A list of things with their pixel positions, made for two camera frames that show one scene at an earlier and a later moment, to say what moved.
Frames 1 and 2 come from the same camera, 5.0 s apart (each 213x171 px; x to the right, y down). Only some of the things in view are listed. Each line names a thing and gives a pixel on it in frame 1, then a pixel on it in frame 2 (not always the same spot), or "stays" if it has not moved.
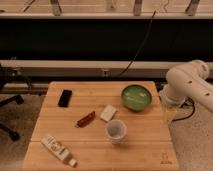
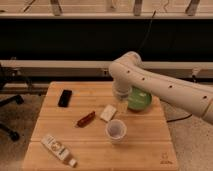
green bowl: [136, 97] stays
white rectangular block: [108, 112] stays
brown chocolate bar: [85, 120] stays
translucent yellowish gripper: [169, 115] to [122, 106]
